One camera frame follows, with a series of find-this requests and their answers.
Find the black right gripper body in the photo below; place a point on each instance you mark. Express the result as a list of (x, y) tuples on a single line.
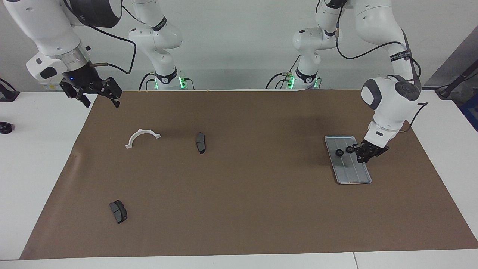
[(84, 78)]

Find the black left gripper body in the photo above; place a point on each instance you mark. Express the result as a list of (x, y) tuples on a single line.
[(373, 149)]

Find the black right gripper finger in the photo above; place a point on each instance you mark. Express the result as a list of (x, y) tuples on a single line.
[(76, 93), (112, 89)]

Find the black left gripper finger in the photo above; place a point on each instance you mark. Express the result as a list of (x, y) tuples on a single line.
[(359, 148), (363, 157)]

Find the black bearing gear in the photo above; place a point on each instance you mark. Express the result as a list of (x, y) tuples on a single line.
[(339, 152), (350, 149)]

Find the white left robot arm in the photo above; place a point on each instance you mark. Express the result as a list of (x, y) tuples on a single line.
[(388, 104)]

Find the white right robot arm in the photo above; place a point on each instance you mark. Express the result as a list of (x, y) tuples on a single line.
[(44, 26)]

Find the silver metal compartment tray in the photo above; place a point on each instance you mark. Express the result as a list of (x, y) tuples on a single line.
[(353, 170)]

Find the small black round object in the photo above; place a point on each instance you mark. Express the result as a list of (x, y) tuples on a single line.
[(5, 128)]

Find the dark grey brake pad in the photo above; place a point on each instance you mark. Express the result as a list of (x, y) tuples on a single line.
[(201, 144), (118, 213)]

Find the blue crate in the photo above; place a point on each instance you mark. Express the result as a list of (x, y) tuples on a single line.
[(471, 112)]

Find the black stand leg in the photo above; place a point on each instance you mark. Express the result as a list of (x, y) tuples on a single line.
[(455, 82)]

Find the brown table mat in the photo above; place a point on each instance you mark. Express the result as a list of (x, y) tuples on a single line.
[(239, 209)]

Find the white wall socket box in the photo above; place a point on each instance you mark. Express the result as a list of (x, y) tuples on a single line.
[(50, 86)]

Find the white curved plastic bracket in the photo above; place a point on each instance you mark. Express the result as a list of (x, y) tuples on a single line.
[(142, 131)]

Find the black clamp mount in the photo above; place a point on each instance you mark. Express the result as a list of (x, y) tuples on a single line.
[(7, 95)]

